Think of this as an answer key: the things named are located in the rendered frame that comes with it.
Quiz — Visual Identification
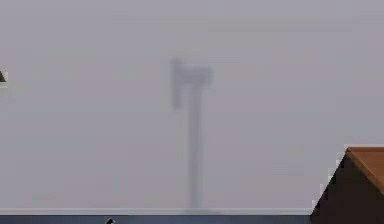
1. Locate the brown wooden cabinet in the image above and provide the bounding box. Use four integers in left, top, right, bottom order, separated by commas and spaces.
309, 146, 384, 224

